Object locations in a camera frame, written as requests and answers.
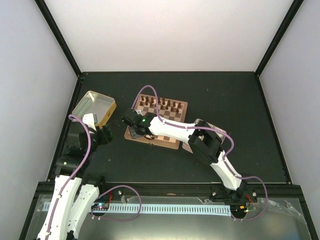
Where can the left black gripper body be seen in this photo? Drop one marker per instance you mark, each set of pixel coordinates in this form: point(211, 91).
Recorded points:
point(106, 137)

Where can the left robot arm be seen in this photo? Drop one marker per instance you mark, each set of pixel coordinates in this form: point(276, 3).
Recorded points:
point(75, 193)

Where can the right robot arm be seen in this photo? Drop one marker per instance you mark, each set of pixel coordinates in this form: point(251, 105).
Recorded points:
point(204, 141)

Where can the dark chess pieces row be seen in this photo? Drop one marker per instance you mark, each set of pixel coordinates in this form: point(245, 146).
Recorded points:
point(147, 103)

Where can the wooden chess board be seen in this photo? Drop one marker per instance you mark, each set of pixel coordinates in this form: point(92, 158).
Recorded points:
point(162, 141)

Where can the small circuit board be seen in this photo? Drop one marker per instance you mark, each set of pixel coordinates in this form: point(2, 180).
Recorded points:
point(100, 206)

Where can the gold metal tin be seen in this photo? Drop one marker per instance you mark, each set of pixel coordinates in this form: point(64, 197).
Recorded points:
point(102, 106)

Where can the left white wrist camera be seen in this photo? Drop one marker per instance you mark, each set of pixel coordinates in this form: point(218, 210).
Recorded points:
point(89, 120)

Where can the black mounting rail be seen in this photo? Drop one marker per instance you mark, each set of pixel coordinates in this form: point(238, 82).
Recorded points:
point(213, 191)

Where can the light blue cable duct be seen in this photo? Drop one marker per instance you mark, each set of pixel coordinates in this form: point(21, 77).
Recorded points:
point(167, 209)

